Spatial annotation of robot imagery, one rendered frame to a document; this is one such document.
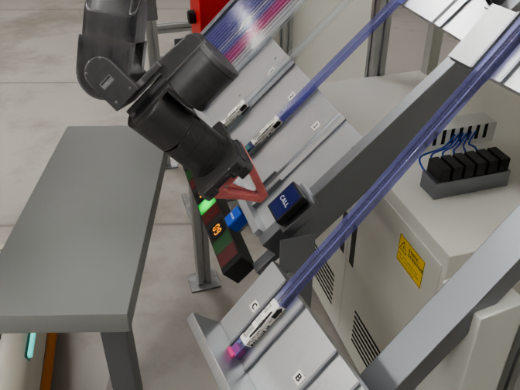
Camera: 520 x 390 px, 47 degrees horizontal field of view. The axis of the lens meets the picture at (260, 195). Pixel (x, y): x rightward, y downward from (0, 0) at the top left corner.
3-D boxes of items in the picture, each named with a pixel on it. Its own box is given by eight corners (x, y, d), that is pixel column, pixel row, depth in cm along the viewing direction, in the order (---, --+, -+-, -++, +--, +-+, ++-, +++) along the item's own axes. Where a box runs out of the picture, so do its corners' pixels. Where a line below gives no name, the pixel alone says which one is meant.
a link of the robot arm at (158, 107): (118, 107, 68) (121, 130, 63) (159, 63, 66) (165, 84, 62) (163, 140, 72) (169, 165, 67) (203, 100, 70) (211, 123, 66)
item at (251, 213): (284, 255, 88) (252, 234, 84) (193, 81, 140) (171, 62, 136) (290, 250, 88) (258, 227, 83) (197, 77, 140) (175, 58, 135)
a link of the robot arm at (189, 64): (101, 66, 70) (76, 73, 62) (167, -6, 67) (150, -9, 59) (175, 138, 72) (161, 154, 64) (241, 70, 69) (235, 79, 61)
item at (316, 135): (279, 242, 86) (265, 232, 84) (189, 70, 138) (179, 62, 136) (376, 151, 82) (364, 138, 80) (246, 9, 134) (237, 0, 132)
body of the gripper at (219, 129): (229, 128, 76) (187, 93, 72) (250, 167, 68) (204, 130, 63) (195, 162, 77) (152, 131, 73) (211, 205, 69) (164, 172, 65)
